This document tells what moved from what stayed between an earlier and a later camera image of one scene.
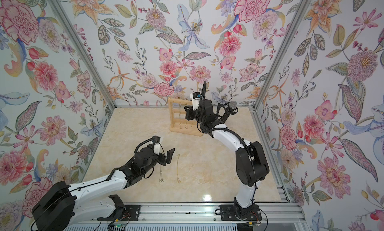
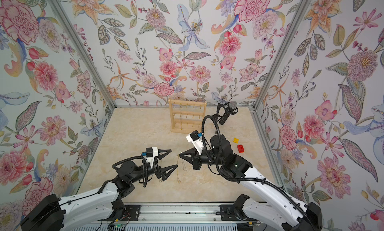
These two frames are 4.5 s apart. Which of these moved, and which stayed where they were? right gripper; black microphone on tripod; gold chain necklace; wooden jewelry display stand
Moved: right gripper
Stayed: black microphone on tripod; gold chain necklace; wooden jewelry display stand
